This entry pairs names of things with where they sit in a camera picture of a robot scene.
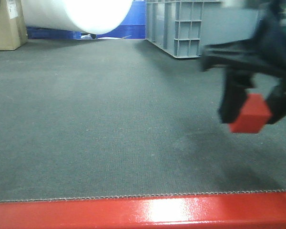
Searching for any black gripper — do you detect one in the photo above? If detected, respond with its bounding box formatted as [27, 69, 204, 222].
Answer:
[201, 0, 286, 125]

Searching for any grey plastic crate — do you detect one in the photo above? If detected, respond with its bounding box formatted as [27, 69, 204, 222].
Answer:
[146, 0, 261, 59]

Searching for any red magnetic cube block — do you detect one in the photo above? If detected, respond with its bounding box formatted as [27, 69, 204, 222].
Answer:
[229, 94, 272, 134]

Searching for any white bubble wrap roll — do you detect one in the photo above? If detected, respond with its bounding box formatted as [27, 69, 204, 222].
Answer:
[21, 0, 132, 35]

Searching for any cardboard box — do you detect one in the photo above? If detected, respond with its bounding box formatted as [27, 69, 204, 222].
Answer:
[0, 0, 28, 51]

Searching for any dark grey table mat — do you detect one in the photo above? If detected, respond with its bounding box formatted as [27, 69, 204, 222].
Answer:
[0, 40, 286, 202]

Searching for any red metal cabinet edge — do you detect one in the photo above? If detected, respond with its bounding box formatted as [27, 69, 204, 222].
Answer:
[0, 192, 286, 229]

